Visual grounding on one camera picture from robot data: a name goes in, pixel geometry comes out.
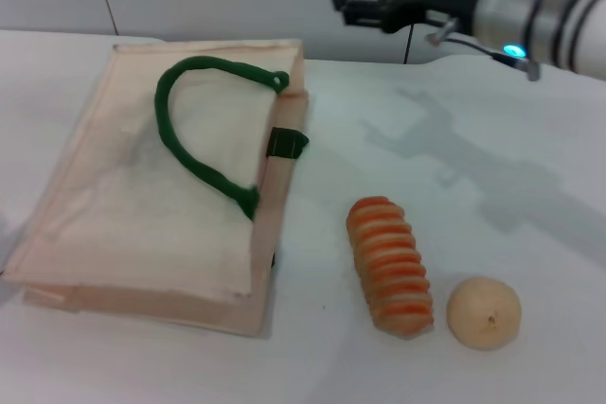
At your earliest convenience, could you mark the right arm cable with plug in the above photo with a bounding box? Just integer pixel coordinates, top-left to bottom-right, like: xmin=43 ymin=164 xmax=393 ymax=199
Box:
xmin=425 ymin=17 xmax=542 ymax=82

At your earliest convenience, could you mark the white handbag with green handles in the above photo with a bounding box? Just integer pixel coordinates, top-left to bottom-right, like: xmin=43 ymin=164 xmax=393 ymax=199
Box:
xmin=0 ymin=38 xmax=311 ymax=340

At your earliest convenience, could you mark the dark vertical background rod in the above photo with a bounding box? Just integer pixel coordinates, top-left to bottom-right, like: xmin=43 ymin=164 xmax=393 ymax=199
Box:
xmin=403 ymin=24 xmax=417 ymax=64

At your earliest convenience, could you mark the orange striped ribbed bread roll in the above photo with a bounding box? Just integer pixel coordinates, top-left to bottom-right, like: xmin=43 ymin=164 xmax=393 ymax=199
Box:
xmin=345 ymin=195 xmax=435 ymax=340

